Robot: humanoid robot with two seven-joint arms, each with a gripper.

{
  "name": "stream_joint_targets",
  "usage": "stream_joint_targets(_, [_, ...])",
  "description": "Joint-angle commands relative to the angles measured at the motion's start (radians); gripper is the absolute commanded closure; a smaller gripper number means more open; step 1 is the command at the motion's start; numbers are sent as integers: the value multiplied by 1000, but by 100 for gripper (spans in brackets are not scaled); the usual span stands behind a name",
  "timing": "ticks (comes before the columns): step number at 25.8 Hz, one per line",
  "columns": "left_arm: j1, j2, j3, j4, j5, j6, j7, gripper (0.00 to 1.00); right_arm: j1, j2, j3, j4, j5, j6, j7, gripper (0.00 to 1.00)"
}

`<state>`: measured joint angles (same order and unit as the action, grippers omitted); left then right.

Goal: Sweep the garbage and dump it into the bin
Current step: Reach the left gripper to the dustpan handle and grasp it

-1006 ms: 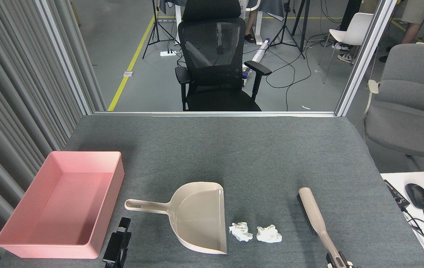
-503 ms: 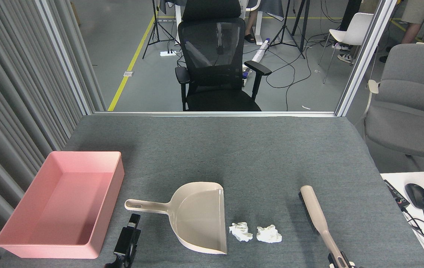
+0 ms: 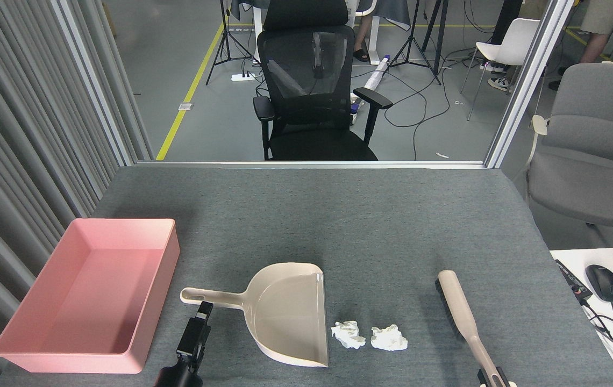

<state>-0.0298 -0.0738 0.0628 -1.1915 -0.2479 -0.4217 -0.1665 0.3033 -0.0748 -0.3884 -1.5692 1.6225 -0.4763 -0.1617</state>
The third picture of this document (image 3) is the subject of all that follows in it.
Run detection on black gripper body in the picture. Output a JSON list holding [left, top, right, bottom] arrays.
[[154, 359, 203, 387]]

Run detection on beige brush black bristles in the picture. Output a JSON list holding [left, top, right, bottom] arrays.
[[434, 270, 507, 387]]

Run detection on beige plastic dustpan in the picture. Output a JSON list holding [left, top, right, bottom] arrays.
[[180, 262, 330, 368]]

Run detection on white paper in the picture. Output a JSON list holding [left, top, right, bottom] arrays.
[[331, 321, 366, 350], [370, 324, 409, 352]]

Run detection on pink plastic bin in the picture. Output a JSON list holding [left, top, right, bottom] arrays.
[[0, 218, 181, 375]]

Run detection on black box red button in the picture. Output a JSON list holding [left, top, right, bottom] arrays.
[[554, 259, 593, 302]]

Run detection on black computer mouse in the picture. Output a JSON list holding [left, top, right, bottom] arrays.
[[585, 264, 613, 303]]

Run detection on grey upholstered chair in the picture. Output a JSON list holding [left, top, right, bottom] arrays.
[[522, 61, 613, 248]]

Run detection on black mesh office chair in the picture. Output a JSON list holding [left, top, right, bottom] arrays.
[[253, 0, 393, 161]]

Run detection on grey pleated curtain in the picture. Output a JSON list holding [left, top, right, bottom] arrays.
[[0, 0, 154, 387]]

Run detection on black tripod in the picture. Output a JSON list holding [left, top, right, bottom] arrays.
[[205, 0, 259, 87], [390, 0, 450, 85]]

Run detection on white roll blue end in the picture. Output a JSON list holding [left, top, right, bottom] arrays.
[[365, 54, 391, 92]]

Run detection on white plastic chair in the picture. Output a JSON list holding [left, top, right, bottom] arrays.
[[460, 18, 546, 121]]

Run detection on silver table edge rail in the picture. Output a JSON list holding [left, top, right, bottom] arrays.
[[134, 160, 488, 170]]

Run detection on silver aluminium post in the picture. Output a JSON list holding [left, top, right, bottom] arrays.
[[485, 0, 576, 168], [51, 0, 138, 165]]

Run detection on black floor cable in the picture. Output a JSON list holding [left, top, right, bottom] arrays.
[[384, 51, 501, 161]]

